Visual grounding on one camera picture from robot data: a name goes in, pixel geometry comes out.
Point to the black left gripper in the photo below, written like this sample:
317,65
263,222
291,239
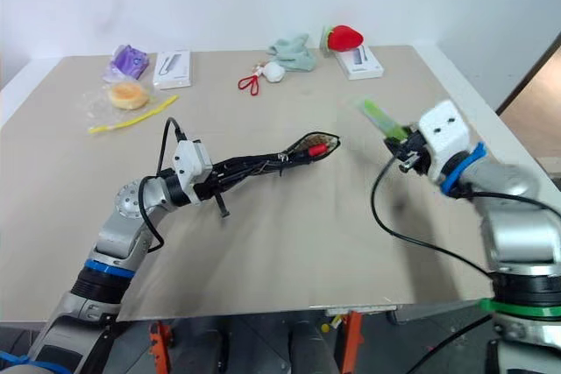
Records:
202,192

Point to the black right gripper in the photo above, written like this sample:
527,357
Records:
414,153

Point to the green stick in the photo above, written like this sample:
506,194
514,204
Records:
379,117

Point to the red marker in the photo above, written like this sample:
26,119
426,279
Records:
316,148

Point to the black grid mesh pouch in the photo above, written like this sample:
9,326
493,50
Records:
307,148

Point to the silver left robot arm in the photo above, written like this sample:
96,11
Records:
114,234

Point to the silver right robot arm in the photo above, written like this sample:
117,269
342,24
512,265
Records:
513,234

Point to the clear bag with yellow zip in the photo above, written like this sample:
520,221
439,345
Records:
131,122

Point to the white box with device print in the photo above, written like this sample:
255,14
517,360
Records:
359,63

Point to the red strawberry plush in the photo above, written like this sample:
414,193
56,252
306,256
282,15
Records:
344,37

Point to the teal cloth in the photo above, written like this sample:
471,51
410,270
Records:
293,56

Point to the round bread bun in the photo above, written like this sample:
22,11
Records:
128,94

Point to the purple packet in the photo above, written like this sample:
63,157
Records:
127,61

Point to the orange clamp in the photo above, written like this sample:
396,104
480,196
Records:
160,347
352,339

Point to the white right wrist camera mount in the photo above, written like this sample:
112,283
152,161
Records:
443,132

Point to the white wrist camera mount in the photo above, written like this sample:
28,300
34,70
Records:
443,132
189,163

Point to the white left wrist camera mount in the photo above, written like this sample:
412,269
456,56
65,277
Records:
189,163

